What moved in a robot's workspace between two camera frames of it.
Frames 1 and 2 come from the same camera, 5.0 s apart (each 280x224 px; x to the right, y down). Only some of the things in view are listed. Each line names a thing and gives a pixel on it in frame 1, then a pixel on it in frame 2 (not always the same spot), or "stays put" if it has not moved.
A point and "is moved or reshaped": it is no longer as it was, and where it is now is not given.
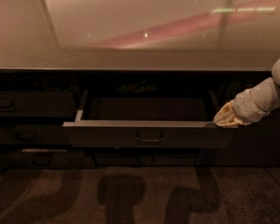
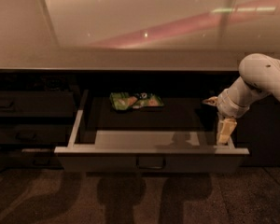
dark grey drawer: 32,104 stays put
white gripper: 246,105 → 226,105
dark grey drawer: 147,122 is moved or reshaped
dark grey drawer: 29,134 stays put
